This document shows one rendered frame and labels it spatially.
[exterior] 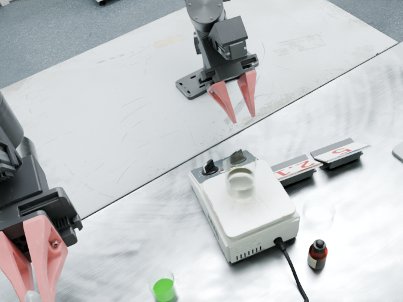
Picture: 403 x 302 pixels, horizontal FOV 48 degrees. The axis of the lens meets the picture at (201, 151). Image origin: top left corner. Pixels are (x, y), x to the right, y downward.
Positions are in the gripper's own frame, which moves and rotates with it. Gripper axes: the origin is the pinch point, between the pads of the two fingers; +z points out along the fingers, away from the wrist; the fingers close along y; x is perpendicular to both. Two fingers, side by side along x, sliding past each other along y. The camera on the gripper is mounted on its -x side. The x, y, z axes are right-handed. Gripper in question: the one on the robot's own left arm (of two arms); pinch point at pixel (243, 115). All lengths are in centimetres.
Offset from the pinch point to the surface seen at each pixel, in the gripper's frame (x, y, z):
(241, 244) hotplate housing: -6.9, -8.9, 19.3
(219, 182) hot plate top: -2.0, -8.2, 9.3
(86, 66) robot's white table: 40, -24, -27
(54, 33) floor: 217, -41, -98
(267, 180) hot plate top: -4.0, -0.9, 11.6
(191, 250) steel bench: 1.3, -16.3, 19.0
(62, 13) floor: 231, -33, -114
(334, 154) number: 3.8, 15.1, 12.4
